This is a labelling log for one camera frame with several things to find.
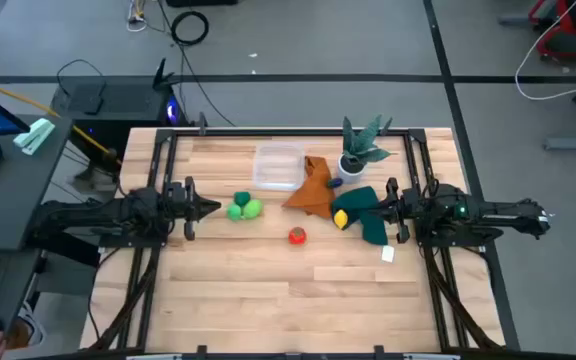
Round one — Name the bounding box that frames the yellow hanging cable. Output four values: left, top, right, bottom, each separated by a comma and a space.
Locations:
0, 73, 122, 162

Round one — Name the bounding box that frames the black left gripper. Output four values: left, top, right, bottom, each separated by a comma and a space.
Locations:
161, 176, 223, 242

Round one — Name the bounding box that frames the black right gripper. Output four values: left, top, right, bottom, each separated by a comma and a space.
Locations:
367, 176, 419, 245

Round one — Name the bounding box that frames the dark green cloth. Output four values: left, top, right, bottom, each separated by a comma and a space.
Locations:
331, 185, 396, 264

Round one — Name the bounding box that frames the black computer tower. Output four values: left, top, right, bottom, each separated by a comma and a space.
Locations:
50, 57, 190, 151

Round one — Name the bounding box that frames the snake plant in white pot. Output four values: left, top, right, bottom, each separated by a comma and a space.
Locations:
336, 113, 395, 185

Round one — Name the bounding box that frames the white floor cable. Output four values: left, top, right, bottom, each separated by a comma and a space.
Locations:
514, 0, 576, 101

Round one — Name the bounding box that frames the white cable bundle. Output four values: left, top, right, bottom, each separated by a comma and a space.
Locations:
126, 0, 150, 34

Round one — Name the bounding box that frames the dark grey desk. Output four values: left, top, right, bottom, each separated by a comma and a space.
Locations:
0, 113, 75, 346

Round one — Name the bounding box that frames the coiled black cable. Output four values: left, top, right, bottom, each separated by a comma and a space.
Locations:
170, 10, 211, 47

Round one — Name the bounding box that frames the orange cloth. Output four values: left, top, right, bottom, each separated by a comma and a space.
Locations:
281, 155, 338, 220

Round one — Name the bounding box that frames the oval light green toy fruit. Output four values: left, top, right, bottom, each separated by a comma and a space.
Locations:
241, 198, 265, 221

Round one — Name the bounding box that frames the grey metal furniture foot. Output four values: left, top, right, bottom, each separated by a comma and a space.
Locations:
542, 134, 576, 154

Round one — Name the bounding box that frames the black aluminium rig frame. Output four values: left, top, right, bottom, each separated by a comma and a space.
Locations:
87, 127, 507, 357

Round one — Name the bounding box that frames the mint green stapler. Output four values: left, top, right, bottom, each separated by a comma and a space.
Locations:
12, 117, 57, 157

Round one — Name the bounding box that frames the clear plastic tupperware container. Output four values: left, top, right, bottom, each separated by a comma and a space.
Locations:
251, 142, 307, 193

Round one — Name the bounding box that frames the small black box device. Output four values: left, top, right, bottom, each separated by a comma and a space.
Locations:
82, 82, 106, 116

